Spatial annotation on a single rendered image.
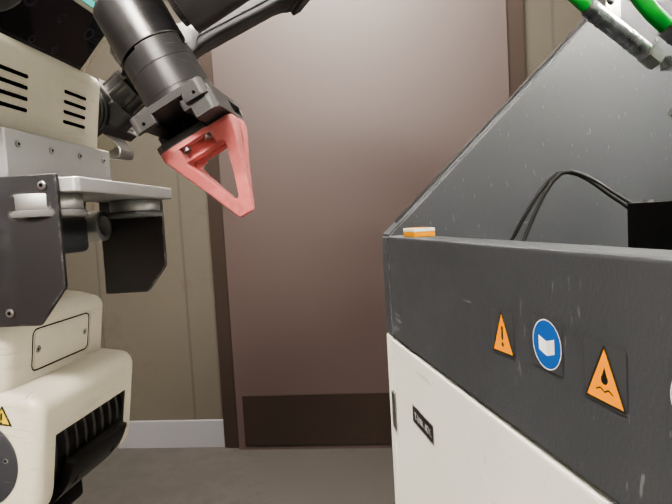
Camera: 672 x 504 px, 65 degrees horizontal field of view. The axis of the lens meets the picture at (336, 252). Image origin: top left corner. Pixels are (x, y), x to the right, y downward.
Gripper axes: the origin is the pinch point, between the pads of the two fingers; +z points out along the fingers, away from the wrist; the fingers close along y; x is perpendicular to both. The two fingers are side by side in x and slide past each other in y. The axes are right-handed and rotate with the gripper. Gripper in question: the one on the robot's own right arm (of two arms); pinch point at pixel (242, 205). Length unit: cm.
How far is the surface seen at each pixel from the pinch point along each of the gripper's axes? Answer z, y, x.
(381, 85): -41, 176, -34
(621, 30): 2.5, 12.9, -39.3
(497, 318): 19.8, 4.6, -14.0
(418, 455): 38.1, 29.1, 2.9
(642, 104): 12, 51, -56
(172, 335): 4, 181, 99
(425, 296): 18.0, 23.3, -9.1
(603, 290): 17.8, -9.2, -19.4
